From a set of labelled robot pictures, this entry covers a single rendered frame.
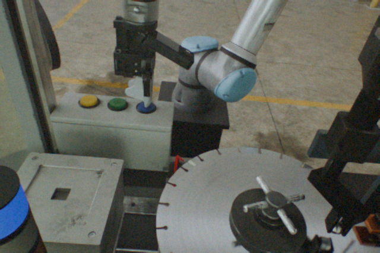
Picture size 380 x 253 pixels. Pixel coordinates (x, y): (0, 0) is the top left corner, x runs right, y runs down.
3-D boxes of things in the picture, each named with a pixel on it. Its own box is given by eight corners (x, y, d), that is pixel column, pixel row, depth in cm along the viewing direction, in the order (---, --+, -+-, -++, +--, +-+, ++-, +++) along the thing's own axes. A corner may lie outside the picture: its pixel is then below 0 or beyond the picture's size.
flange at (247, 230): (321, 240, 43) (328, 230, 41) (258, 269, 38) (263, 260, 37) (272, 184, 50) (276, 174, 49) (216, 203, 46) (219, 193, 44)
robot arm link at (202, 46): (198, 65, 106) (203, 28, 97) (223, 82, 98) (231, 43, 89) (171, 72, 99) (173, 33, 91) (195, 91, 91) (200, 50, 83)
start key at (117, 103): (107, 112, 72) (107, 106, 71) (111, 103, 75) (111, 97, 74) (124, 113, 72) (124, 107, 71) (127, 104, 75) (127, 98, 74)
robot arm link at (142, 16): (161, -7, 60) (157, 5, 54) (160, 16, 63) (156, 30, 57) (124, -11, 60) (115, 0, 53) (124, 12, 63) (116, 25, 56)
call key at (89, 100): (78, 109, 72) (77, 103, 70) (84, 100, 75) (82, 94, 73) (95, 111, 72) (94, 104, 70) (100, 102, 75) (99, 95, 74)
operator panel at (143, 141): (60, 163, 76) (48, 116, 67) (74, 136, 85) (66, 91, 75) (168, 171, 77) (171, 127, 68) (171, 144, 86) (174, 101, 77)
